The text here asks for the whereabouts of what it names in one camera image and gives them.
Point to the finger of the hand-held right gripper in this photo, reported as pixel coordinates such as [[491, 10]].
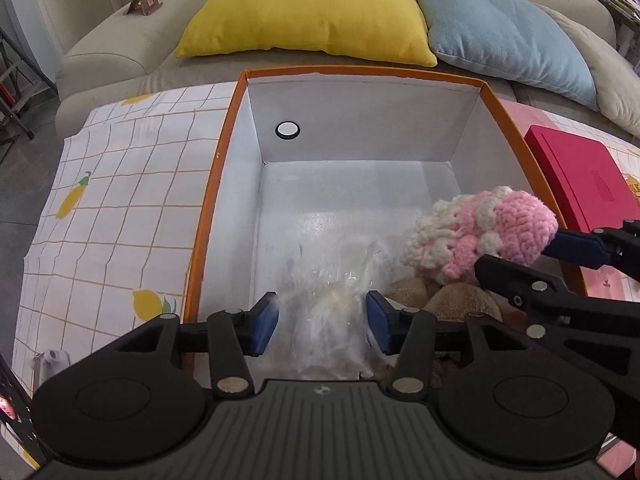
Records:
[[520, 285], [575, 250]]

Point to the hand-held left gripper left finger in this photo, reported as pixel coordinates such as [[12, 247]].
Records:
[[266, 325]]

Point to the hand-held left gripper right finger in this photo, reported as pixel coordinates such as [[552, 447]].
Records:
[[378, 325]]

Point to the clear plastic bag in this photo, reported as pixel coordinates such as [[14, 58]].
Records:
[[330, 310]]

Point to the pink white crochet toy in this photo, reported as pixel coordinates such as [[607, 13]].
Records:
[[520, 220]]

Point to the orange cardboard box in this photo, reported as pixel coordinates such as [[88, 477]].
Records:
[[350, 125]]

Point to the brown plush toy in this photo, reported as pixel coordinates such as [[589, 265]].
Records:
[[450, 302]]

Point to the red lidded clear box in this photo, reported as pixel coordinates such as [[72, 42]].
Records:
[[575, 175]]

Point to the pink table mat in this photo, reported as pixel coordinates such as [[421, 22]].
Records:
[[575, 125]]

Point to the beige pillow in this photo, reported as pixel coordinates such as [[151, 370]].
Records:
[[615, 85]]

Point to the lemon print checked tablecloth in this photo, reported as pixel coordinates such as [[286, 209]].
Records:
[[125, 170]]

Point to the cluttered white shelf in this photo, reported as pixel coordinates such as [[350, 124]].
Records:
[[627, 40]]

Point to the white phone holder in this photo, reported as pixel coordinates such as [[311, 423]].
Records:
[[50, 360]]

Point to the light blue pillow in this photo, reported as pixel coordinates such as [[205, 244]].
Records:
[[500, 30]]

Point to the smartphone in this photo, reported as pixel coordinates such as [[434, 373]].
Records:
[[10, 405]]

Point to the beige sofa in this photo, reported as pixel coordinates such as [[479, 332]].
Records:
[[115, 45]]

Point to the yellow pillow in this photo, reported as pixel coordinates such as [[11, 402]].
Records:
[[310, 5]]

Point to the brown phone stand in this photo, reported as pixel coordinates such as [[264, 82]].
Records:
[[147, 1]]

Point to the metal ladder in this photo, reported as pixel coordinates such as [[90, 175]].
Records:
[[15, 60]]

